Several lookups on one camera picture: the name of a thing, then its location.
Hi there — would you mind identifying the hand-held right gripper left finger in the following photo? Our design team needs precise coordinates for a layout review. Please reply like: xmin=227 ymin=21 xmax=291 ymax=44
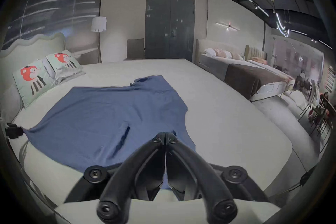
xmin=64 ymin=132 xmax=166 ymax=224

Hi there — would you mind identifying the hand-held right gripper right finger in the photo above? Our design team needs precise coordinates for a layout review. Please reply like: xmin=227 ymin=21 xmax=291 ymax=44
xmin=165 ymin=132 xmax=271 ymax=224

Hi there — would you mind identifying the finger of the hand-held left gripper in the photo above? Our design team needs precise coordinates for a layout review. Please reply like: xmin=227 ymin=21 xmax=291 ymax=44
xmin=5 ymin=123 xmax=23 ymax=140

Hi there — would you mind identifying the blue shirt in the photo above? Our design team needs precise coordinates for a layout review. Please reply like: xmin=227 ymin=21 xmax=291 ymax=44
xmin=22 ymin=75 xmax=197 ymax=173

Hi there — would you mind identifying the large fox print pillow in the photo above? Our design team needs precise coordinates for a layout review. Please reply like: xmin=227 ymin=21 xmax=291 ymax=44
xmin=13 ymin=59 xmax=57 ymax=109

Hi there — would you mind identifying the bed with pale sheet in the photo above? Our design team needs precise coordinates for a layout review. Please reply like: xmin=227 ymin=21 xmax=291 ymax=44
xmin=0 ymin=58 xmax=293 ymax=218

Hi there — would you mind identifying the small fox print pillow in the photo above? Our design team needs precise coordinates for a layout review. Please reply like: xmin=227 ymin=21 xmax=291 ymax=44
xmin=46 ymin=50 xmax=86 ymax=79

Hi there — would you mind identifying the bed with brown blanket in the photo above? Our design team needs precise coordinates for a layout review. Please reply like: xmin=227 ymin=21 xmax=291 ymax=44
xmin=194 ymin=39 xmax=295 ymax=103

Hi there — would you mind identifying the pink pillow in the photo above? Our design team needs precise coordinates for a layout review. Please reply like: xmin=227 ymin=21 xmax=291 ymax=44
xmin=214 ymin=48 xmax=233 ymax=59

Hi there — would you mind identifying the dining table with chairs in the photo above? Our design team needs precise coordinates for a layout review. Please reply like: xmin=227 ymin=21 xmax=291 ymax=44
xmin=299 ymin=80 xmax=336 ymax=156

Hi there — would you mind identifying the bed with ribbed headboard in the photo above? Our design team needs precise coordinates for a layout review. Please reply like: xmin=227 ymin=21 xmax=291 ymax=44
xmin=244 ymin=45 xmax=289 ymax=79

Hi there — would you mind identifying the white shade floor lamp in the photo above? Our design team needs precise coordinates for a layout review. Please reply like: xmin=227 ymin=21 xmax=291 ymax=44
xmin=91 ymin=16 xmax=107 ymax=64

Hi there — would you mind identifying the dark double door wardrobe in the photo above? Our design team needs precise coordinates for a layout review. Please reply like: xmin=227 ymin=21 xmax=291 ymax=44
xmin=145 ymin=0 xmax=196 ymax=63

